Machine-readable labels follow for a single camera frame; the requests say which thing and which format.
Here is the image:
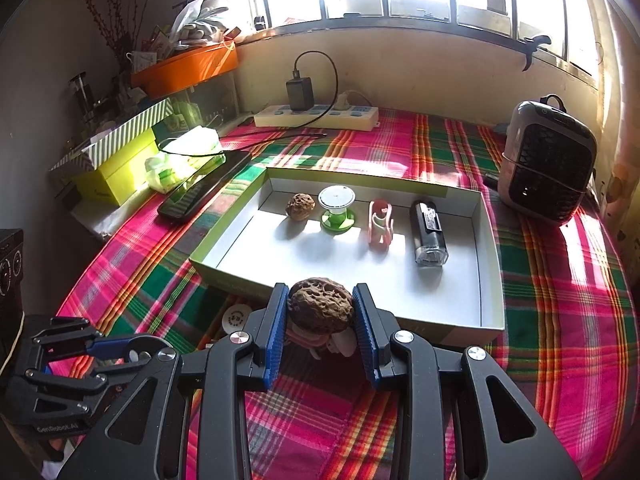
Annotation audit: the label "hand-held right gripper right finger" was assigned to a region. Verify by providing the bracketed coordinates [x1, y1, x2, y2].
[351, 282, 583, 480]

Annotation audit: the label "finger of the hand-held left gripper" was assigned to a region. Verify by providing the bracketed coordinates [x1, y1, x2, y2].
[27, 315, 136, 362]
[22, 332, 176, 393]

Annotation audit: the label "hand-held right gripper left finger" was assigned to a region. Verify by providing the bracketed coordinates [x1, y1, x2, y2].
[57, 282, 291, 480]

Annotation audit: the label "pink clip with grey pad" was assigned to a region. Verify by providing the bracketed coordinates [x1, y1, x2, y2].
[285, 325, 331, 361]

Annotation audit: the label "large brown walnut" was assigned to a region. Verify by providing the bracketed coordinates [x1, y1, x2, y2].
[287, 277, 357, 336]

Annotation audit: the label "green cardboard box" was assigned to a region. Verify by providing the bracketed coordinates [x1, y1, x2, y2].
[189, 162, 506, 351]

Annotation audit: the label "pink ear hook holder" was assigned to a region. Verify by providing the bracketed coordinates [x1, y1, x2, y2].
[368, 199, 396, 257]

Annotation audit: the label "black bike light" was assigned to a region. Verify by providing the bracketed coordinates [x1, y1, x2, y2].
[409, 199, 450, 267]

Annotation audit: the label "green and white stand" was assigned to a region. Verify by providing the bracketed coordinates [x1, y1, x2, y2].
[318, 185, 358, 235]

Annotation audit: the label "small brown walnut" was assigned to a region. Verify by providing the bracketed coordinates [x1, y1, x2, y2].
[285, 192, 317, 221]

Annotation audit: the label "black radio with dials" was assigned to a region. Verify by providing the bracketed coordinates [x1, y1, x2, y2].
[0, 227, 25, 313]

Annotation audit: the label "black smartphone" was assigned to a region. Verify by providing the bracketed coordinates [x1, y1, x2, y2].
[157, 149, 253, 222]

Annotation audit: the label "yellow-green box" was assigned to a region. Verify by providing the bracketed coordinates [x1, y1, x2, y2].
[72, 127, 161, 207]

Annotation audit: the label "plaid blanket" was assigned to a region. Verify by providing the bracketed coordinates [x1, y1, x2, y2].
[55, 107, 640, 480]

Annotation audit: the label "green tissue pack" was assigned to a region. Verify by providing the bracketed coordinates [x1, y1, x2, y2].
[144, 125, 226, 193]

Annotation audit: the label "cream power strip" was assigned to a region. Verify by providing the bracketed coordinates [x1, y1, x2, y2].
[254, 104, 380, 132]

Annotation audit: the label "green striped box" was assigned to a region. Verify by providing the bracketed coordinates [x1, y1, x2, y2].
[47, 97, 173, 171]

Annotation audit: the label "white plug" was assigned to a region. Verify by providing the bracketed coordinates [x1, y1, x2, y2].
[335, 89, 373, 111]

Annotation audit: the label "black charger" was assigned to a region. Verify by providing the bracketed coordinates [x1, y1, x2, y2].
[286, 76, 316, 112]

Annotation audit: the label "glass tank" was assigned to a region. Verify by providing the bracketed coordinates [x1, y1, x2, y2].
[170, 72, 238, 133]

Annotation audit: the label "grey portable heater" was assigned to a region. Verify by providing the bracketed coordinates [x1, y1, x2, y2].
[497, 95, 598, 226]

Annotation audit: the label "glass jar with dark lid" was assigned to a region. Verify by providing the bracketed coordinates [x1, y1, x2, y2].
[69, 72, 96, 121]

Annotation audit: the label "orange tray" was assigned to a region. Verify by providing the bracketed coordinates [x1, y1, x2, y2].
[130, 42, 240, 100]

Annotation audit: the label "red berry branches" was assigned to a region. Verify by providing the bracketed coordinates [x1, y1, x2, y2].
[75, 0, 151, 76]

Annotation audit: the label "cream curtain with hearts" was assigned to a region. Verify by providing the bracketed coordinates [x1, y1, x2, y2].
[575, 0, 640, 261]

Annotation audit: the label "white plastic bags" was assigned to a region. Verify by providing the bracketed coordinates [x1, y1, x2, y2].
[145, 0, 241, 56]

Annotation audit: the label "black window latch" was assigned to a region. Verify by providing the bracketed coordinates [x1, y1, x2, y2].
[517, 35, 552, 72]

